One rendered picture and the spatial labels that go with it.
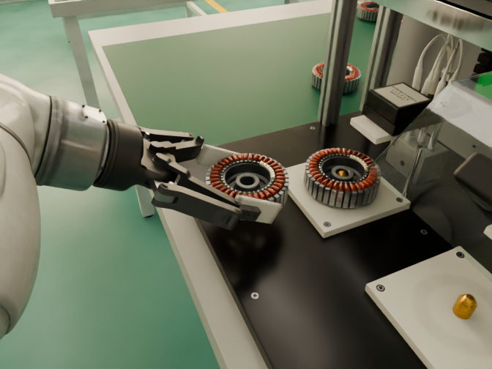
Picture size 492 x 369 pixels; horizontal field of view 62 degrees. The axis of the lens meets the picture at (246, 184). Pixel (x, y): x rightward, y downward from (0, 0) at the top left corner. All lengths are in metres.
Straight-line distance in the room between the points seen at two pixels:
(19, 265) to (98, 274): 1.34
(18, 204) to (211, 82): 0.78
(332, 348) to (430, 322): 0.11
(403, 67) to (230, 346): 0.61
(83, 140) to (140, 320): 1.07
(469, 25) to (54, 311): 1.39
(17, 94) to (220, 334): 0.33
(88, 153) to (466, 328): 0.43
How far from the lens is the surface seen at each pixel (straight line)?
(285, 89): 0.98
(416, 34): 0.84
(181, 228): 0.62
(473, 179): 0.24
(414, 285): 0.54
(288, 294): 0.51
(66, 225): 1.83
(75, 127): 0.42
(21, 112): 0.40
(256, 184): 0.55
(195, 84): 1.01
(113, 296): 1.52
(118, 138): 0.44
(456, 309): 0.53
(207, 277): 0.55
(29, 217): 0.29
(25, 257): 0.27
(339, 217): 0.59
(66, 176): 0.43
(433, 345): 0.50
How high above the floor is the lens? 1.18
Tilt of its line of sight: 39 degrees down
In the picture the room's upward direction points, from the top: straight up
